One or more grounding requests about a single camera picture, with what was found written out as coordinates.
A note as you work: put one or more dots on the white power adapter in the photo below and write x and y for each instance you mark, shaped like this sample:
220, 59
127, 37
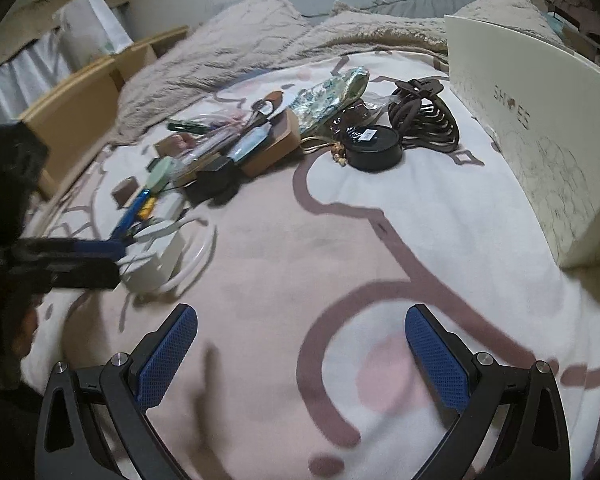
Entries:
155, 265

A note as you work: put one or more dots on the wooden shelf unit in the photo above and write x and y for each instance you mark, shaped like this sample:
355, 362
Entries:
80, 100

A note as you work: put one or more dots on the white blue packet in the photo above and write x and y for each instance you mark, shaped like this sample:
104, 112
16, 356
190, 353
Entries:
250, 142

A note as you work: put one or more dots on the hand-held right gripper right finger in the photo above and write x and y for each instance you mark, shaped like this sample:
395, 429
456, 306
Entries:
435, 355

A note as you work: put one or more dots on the white tote bag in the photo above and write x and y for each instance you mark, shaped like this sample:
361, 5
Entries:
95, 20

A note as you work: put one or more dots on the cartoon printed bed sheet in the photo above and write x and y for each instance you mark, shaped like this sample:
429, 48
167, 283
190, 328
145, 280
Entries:
300, 260

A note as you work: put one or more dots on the pink tan case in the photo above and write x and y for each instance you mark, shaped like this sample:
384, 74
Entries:
172, 145

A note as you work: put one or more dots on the clear plastic case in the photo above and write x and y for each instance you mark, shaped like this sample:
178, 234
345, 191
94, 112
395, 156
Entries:
205, 147

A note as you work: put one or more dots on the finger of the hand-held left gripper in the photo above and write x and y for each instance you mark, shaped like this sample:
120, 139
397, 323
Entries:
85, 275
95, 249

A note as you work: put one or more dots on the grey curtain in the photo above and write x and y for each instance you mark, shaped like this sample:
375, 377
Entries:
20, 75

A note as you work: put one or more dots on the black round tin white label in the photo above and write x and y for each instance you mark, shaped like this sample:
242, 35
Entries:
372, 147

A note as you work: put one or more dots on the blue floral pouch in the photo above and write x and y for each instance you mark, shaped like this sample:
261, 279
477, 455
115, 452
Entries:
330, 97

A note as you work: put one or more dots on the white cardboard box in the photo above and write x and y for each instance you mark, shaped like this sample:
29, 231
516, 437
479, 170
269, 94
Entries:
530, 125

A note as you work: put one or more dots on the brown bandage roll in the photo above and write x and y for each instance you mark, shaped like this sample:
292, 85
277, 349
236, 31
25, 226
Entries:
126, 192

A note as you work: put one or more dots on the mint green round case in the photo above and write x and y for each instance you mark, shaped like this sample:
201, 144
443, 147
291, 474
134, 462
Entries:
160, 175

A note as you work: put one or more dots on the cardboard with drawings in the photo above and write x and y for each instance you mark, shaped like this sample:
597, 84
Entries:
55, 5

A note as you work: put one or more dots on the dark brown claw hair clip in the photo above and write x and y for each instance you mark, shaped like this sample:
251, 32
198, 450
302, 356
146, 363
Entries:
425, 115

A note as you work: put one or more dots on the dark green long hair clip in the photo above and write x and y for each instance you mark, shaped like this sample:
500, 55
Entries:
185, 125

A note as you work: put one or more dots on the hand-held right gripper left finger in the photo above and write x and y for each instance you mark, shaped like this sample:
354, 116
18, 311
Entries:
167, 355

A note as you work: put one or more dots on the beige tufted pillow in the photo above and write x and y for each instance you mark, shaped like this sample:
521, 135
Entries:
405, 30
205, 50

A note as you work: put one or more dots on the pale grey cylinder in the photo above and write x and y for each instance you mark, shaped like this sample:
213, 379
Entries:
167, 207

